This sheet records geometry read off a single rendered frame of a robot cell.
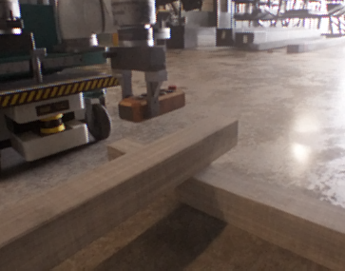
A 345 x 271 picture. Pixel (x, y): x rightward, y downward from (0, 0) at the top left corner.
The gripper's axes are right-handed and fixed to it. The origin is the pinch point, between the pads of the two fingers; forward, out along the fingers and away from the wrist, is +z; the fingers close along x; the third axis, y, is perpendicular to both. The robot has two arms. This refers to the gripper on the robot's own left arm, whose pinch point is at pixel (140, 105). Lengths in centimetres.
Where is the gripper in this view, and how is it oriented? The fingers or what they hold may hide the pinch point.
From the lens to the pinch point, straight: 64.4
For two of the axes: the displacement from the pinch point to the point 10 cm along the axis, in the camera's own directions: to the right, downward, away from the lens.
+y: -6.5, 2.7, -7.1
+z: 0.4, 9.4, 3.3
